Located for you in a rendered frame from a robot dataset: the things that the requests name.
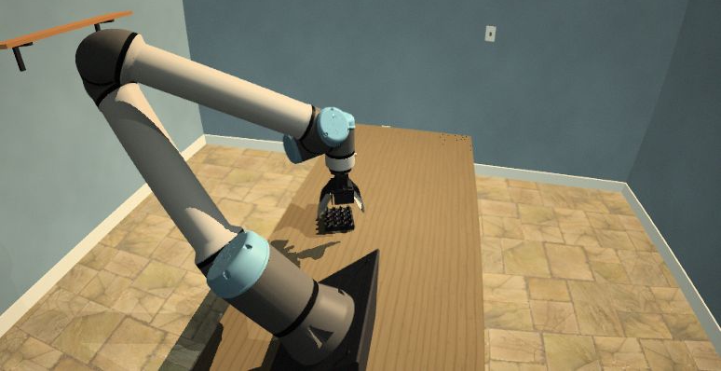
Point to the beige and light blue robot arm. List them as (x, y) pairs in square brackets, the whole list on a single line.
[(308, 318)]

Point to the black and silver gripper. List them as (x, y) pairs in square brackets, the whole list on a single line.
[(345, 195)]

